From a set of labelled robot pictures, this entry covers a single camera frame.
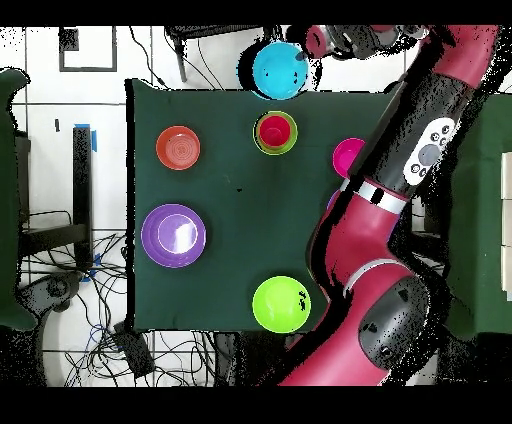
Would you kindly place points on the small blue bowl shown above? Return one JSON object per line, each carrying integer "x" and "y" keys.
{"x": 276, "y": 72}

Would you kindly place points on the small green bowl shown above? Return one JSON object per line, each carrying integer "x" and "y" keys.
{"x": 295, "y": 134}

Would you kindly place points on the red cup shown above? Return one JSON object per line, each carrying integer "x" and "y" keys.
{"x": 274, "y": 131}

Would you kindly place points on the orange bowl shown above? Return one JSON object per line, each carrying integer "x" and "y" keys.
{"x": 178, "y": 148}

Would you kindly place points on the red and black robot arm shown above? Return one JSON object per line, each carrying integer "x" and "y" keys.
{"x": 368, "y": 240}

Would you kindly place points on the pink bowl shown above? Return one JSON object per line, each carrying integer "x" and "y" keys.
{"x": 344, "y": 156}

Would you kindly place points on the dark green tablecloth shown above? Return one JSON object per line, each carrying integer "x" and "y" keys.
{"x": 240, "y": 180}

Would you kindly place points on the wide purple bowl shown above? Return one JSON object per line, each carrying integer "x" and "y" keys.
{"x": 152, "y": 240}
{"x": 332, "y": 199}

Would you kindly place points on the green cloth covered table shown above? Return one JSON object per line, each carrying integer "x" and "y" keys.
{"x": 480, "y": 200}
{"x": 8, "y": 200}

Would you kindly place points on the blue tape strip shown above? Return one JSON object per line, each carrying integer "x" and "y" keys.
{"x": 96, "y": 260}
{"x": 94, "y": 140}

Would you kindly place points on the large green bowl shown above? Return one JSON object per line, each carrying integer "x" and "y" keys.
{"x": 276, "y": 308}

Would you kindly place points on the black metal stand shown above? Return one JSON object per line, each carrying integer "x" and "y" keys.
{"x": 82, "y": 180}

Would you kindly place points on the black grey machine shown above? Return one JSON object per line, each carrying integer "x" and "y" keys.
{"x": 56, "y": 288}

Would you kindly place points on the black power strip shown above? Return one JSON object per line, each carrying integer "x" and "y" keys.
{"x": 134, "y": 354}

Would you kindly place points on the black chair frame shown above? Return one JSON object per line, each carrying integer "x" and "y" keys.
{"x": 216, "y": 31}

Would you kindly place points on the dark square floor frame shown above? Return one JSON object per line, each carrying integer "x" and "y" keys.
{"x": 68, "y": 40}

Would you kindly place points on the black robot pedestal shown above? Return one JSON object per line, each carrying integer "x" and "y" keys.
{"x": 248, "y": 360}

